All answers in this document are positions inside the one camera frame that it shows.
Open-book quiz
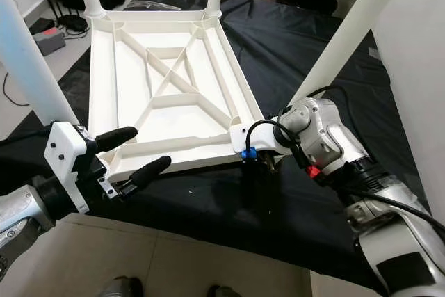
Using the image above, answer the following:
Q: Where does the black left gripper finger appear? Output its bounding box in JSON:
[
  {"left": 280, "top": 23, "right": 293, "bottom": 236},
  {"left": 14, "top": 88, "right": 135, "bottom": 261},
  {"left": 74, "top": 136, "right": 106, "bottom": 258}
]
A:
[
  {"left": 95, "top": 125, "right": 139, "bottom": 154},
  {"left": 126, "top": 156, "right": 172, "bottom": 191}
]

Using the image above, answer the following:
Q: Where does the flat black adapter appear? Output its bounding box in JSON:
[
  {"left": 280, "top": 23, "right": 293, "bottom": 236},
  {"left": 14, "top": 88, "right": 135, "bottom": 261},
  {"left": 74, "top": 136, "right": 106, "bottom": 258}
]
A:
[{"left": 28, "top": 17, "right": 53, "bottom": 35}]

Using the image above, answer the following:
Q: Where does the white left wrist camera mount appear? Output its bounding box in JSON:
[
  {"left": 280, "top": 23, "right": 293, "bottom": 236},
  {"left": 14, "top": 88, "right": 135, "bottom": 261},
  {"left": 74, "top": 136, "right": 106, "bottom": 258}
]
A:
[{"left": 44, "top": 121, "right": 98, "bottom": 214}]

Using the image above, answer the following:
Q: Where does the black router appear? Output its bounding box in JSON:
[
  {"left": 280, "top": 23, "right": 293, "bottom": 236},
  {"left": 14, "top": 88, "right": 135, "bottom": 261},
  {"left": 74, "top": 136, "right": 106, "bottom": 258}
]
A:
[{"left": 56, "top": 15, "right": 90, "bottom": 33}]

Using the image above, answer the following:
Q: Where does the grey box red label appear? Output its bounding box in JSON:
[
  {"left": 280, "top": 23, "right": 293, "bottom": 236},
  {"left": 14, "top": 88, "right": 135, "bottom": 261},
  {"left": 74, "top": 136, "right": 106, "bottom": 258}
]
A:
[{"left": 38, "top": 29, "right": 67, "bottom": 56}]

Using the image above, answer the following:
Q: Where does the black floor cable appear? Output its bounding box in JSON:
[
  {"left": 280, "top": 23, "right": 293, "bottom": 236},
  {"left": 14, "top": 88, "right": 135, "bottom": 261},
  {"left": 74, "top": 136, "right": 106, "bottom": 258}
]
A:
[{"left": 3, "top": 71, "right": 35, "bottom": 106}]

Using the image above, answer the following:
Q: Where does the black tablecloth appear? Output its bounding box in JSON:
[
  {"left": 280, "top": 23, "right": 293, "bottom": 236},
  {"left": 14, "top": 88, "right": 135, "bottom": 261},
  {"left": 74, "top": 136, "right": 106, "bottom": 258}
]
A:
[{"left": 0, "top": 0, "right": 432, "bottom": 291}]

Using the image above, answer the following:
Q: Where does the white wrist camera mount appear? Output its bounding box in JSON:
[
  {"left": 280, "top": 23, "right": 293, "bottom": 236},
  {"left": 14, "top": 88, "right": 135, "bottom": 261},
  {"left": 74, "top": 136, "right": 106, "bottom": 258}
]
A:
[
  {"left": 44, "top": 121, "right": 98, "bottom": 214},
  {"left": 231, "top": 118, "right": 300, "bottom": 159}
]

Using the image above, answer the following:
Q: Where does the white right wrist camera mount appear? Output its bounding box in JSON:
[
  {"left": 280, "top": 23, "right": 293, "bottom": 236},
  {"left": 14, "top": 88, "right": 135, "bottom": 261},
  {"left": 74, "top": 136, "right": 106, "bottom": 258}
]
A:
[{"left": 231, "top": 118, "right": 300, "bottom": 159}]

